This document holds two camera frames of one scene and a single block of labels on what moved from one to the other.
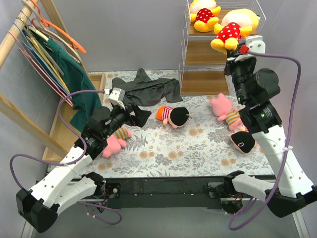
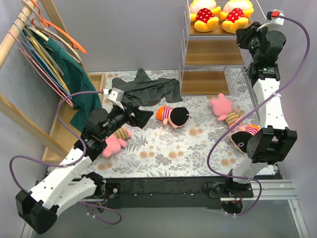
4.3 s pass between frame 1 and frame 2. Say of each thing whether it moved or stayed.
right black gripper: moved
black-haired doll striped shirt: stayed
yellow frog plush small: moved
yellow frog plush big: stayed
